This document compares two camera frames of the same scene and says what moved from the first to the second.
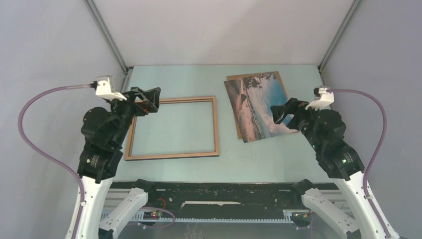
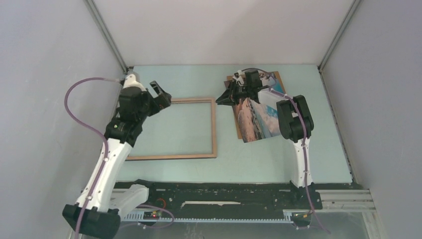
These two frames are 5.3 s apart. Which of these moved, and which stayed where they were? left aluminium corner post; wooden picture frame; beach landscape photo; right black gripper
Moved: right black gripper
Stayed: beach landscape photo; left aluminium corner post; wooden picture frame
